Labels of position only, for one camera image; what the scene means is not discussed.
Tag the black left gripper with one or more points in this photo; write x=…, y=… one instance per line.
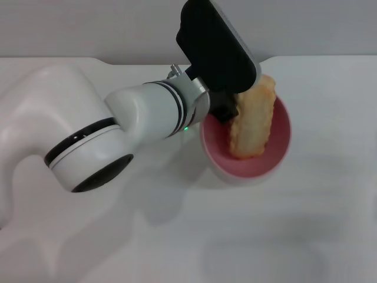
x=219, y=100

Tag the orange striped bread loaf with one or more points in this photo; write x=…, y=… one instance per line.
x=253, y=123

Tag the pink plastic bowl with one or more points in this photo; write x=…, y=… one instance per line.
x=250, y=168

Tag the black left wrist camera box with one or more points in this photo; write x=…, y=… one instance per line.
x=215, y=47

